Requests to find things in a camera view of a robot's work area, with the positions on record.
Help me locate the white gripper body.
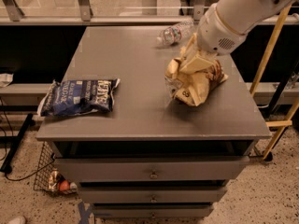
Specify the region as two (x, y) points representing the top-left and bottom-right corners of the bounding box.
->
(197, 4), (247, 55)

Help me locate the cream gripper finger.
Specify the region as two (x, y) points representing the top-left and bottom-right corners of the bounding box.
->
(180, 33), (198, 60)
(179, 51), (213, 75)

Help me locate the brown sea salt chip bag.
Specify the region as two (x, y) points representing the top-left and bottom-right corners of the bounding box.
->
(164, 58), (228, 106)

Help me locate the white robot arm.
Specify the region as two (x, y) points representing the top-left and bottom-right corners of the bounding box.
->
(179, 0), (298, 75)

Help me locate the blue chip bag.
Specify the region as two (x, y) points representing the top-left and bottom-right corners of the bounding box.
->
(37, 78), (120, 117)

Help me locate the clear plastic water bottle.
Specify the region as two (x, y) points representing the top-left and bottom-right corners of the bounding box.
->
(156, 20), (194, 47)

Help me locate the grey drawer cabinet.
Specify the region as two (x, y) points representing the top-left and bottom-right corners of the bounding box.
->
(37, 26), (270, 207)

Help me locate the top grey drawer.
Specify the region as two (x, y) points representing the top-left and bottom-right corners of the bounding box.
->
(55, 156), (249, 182)

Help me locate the grey drawer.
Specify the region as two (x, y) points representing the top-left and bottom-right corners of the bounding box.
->
(92, 205), (213, 218)
(55, 156), (249, 182)
(78, 186), (227, 203)

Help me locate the bottom grey drawer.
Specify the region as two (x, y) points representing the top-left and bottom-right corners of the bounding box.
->
(92, 205), (213, 218)

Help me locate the middle grey drawer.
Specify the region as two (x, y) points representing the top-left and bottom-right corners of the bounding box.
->
(78, 186), (227, 203)

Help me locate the grey metal railing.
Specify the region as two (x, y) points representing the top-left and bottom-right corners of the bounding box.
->
(0, 0), (299, 26)

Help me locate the orange ball in basket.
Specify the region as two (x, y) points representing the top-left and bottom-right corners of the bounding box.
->
(59, 180), (70, 191)

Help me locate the crumpled snack wrapper in basket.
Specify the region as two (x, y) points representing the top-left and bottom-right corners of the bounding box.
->
(48, 169), (64, 192)

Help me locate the white paper at left edge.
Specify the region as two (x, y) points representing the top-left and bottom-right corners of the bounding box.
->
(0, 73), (13, 88)

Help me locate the black metal floor stand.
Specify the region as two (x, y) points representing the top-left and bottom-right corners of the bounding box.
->
(0, 105), (36, 174)

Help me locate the white shoe tip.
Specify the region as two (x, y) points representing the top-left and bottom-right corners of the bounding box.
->
(7, 216), (26, 224)

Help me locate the black wire basket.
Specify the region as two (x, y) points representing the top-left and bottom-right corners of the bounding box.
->
(34, 143), (77, 196)

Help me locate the black cable on floor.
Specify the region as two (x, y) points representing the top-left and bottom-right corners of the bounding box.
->
(0, 98), (56, 182)

